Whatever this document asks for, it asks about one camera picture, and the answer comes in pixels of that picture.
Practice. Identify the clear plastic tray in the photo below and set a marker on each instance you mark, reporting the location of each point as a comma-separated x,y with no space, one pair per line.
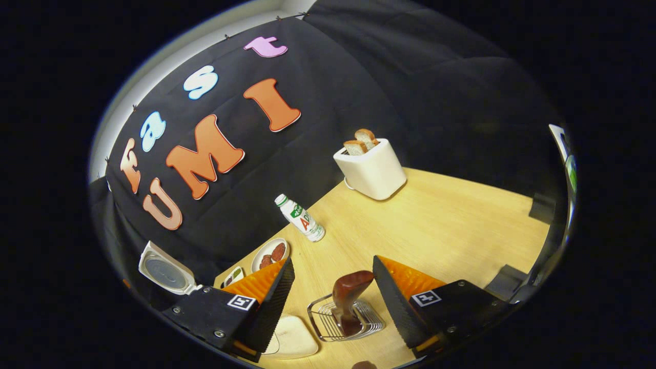
307,349

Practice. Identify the white toaster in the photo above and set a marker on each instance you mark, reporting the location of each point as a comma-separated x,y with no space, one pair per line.
371,171

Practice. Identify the white drink bottle green cap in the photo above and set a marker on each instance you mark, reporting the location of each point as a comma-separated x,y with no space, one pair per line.
302,219

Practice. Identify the dark wooden spoon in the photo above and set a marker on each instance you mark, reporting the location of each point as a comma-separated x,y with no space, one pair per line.
348,294

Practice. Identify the toast bread slice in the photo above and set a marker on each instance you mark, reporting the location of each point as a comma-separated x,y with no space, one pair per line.
366,137
355,148

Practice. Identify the black backdrop cloth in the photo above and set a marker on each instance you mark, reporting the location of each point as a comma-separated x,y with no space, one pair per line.
384,92

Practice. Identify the white divided condiment dish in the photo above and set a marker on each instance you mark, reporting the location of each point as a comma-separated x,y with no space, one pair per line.
233,277

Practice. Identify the dark block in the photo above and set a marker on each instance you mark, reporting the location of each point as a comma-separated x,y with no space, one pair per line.
543,207
507,282

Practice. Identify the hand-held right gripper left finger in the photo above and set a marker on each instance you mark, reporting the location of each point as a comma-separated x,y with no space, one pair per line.
271,312

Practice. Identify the white round plate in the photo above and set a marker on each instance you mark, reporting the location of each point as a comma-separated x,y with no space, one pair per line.
256,260

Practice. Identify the white rice cooker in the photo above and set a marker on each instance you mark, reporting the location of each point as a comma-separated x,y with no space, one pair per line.
164,271

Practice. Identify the red-brown meat piece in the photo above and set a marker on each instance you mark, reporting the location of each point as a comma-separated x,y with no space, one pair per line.
265,262
278,251

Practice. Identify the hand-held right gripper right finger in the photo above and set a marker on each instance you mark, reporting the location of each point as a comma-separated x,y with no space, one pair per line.
397,312

